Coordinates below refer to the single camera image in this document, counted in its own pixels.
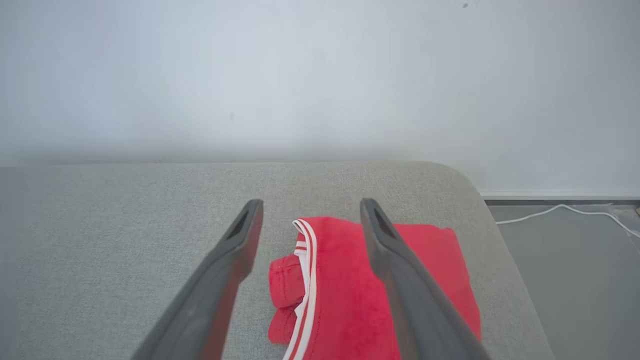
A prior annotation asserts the grey fabric sofa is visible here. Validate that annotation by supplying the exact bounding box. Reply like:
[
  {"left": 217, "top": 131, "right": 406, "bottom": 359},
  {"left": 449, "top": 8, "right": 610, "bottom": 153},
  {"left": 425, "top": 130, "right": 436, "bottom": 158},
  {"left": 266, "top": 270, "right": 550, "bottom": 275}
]
[{"left": 0, "top": 161, "right": 556, "bottom": 360}]

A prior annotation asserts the white floor cable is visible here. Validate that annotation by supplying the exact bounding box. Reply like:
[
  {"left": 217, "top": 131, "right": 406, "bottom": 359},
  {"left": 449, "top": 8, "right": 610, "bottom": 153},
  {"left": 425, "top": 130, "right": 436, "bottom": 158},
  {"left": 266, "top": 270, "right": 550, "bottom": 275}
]
[{"left": 495, "top": 203, "right": 640, "bottom": 239}]

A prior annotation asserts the white wall baseboard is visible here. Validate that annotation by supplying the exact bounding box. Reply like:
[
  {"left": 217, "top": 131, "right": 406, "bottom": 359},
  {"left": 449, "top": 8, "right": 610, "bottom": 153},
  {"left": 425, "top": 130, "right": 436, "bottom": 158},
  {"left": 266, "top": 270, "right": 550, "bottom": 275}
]
[{"left": 479, "top": 190, "right": 640, "bottom": 201}]

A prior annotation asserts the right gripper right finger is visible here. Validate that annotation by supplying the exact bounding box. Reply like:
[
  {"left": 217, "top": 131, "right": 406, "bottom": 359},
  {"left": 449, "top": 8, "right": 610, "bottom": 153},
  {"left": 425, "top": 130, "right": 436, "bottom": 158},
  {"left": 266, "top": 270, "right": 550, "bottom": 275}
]
[{"left": 360, "top": 198, "right": 491, "bottom": 360}]

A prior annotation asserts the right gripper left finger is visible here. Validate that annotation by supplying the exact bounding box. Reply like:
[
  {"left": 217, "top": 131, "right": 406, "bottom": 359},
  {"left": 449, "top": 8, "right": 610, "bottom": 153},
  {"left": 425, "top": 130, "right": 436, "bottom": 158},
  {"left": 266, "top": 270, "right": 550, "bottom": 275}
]
[{"left": 131, "top": 198, "right": 264, "bottom": 360}]

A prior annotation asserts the red Bulls jersey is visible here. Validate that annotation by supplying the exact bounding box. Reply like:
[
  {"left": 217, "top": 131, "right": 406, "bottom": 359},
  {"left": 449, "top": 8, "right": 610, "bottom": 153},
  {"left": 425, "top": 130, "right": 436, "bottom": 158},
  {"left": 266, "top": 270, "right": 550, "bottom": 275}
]
[{"left": 282, "top": 216, "right": 482, "bottom": 360}]

